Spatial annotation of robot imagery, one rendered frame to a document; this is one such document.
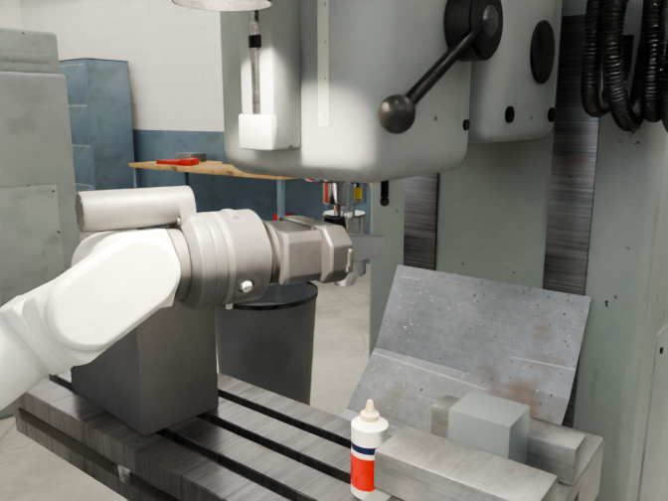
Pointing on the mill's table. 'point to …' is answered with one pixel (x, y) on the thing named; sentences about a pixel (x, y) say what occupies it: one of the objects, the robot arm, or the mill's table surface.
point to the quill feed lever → (394, 118)
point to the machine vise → (541, 454)
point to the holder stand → (156, 370)
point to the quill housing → (359, 93)
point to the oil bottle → (369, 435)
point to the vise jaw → (454, 472)
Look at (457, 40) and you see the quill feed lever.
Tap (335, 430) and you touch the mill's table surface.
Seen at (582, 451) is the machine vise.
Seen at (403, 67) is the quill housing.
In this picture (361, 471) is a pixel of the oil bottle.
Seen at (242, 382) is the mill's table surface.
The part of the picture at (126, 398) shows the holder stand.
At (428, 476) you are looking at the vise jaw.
